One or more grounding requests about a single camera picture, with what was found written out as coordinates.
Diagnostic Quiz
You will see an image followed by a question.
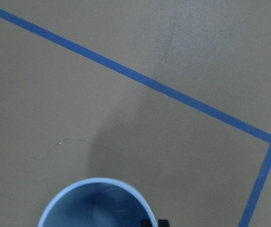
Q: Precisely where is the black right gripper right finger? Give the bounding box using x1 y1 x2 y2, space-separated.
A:
158 219 170 227

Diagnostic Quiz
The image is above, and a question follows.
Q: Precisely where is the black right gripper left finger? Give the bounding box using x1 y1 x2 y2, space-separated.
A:
141 219 151 227

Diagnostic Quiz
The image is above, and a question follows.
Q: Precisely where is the light blue plastic cup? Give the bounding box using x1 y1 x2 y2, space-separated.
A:
38 178 158 227

